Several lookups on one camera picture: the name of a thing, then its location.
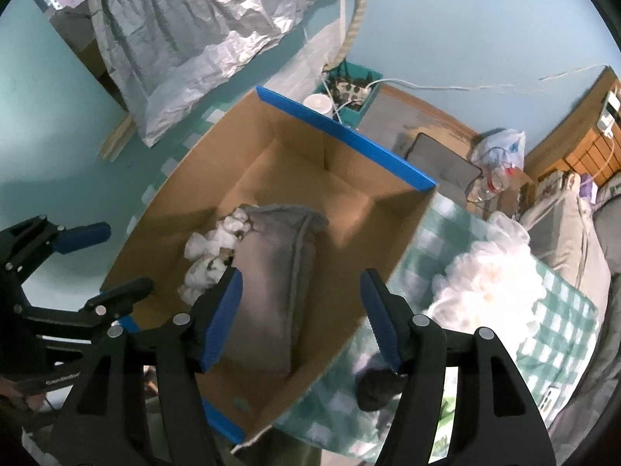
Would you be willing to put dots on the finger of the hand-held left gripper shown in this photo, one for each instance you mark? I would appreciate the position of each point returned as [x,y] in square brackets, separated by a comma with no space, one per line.
[82,239]
[123,296]

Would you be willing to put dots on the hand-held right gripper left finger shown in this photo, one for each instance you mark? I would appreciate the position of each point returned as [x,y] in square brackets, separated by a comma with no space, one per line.
[223,323]

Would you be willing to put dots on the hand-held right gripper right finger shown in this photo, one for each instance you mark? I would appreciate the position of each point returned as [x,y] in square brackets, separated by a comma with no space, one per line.
[383,323]

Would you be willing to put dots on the black soft cloth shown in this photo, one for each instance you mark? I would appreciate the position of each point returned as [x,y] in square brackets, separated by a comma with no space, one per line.
[376,391]

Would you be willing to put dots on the white mesh bath pouf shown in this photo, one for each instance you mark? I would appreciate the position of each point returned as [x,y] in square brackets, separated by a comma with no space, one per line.
[485,276]

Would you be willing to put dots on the blue cardboard box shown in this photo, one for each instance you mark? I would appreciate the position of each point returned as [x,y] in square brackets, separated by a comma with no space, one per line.
[301,155]

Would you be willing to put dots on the white fluffy plush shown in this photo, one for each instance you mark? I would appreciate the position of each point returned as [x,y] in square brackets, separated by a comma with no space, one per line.
[203,247]

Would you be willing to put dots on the wooden stick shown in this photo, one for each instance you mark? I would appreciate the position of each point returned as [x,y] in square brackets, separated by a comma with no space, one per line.
[116,138]

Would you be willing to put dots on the clear plastic bottle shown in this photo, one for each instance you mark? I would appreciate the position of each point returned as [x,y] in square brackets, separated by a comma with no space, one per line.
[490,187]

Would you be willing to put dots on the green checked cloth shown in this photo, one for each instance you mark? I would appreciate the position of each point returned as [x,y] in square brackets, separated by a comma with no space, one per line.
[558,310]

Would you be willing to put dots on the small brown cardboard box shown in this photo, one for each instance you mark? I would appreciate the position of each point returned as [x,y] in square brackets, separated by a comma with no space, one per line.
[516,189]

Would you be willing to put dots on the beige pillow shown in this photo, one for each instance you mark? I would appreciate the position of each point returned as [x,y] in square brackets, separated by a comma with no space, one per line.
[563,238]

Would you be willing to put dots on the teal plastic basket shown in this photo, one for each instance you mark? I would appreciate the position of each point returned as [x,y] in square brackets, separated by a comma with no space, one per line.
[356,114]

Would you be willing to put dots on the white plastic shopping bag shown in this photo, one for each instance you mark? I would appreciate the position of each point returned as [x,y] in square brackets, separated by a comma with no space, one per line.
[504,145]

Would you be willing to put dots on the grey duvet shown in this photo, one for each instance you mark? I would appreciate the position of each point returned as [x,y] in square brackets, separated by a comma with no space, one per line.
[596,374]

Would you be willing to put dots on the white round cup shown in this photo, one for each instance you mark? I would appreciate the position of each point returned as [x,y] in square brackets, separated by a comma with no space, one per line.
[318,104]

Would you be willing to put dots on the white power strip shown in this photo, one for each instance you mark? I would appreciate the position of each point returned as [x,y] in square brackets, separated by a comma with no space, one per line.
[351,90]

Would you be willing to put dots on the silver foil curtain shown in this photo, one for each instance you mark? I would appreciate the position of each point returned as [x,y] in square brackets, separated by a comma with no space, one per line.
[184,24]

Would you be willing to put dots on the purple tissue pack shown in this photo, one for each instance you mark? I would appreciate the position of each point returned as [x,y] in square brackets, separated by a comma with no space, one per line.
[587,189]

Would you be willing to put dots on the grey striped pillow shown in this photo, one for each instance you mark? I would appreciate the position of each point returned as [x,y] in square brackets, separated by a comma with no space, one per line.
[609,223]

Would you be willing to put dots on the wooden headboard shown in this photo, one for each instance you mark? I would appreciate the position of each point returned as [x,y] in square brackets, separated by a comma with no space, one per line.
[582,150]

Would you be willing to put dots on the beige hoop tube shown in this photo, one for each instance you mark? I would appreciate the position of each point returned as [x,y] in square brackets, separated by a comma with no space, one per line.
[356,14]

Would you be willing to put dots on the white wall charger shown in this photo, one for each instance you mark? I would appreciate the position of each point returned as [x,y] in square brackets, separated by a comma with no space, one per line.
[609,119]

